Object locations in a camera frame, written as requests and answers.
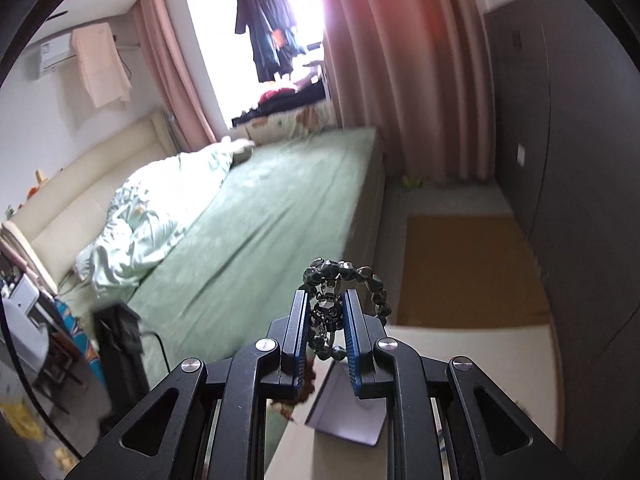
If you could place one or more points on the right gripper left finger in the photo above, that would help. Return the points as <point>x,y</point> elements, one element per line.
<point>291,333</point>

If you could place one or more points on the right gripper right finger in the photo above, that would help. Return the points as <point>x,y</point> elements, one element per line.
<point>361,333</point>

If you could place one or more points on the black jewelry box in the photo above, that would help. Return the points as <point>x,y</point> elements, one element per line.
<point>337,412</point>

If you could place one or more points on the brown cardboard floor mat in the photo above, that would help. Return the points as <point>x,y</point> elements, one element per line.
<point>469,273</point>

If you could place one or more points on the bed with green sheet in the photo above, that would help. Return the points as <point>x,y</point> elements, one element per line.
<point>238,266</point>

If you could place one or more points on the green item on floor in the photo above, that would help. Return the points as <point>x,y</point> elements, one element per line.
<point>411,183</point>

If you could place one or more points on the white floral duvet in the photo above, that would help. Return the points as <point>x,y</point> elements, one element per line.
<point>151,212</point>

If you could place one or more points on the floral pillow at window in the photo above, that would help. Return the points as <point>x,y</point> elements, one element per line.
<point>301,122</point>

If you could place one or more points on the dark clothes pile on sill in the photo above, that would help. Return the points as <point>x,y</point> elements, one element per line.
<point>282,101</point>

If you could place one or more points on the pink curtain left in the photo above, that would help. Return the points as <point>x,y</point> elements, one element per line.
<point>163,56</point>

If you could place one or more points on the pink curtain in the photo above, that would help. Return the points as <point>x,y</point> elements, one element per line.
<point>418,71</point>
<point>163,56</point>

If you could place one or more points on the beige headboard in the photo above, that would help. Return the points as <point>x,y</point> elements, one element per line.
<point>69,212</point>

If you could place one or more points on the pink curtain right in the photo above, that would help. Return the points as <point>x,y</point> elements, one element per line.
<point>418,71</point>

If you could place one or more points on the dark wardrobe panels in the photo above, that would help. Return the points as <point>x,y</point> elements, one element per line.
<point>567,90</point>

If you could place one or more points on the hanging dark clothes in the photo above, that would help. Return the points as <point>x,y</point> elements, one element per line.
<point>272,27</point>

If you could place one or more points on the pink cloth on conditioner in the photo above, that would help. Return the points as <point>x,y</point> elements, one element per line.
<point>101,70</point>

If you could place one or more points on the white wall socket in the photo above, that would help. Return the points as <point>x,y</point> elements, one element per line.
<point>520,155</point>

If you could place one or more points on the wall air conditioner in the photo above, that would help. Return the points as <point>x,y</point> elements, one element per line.
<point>55,52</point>

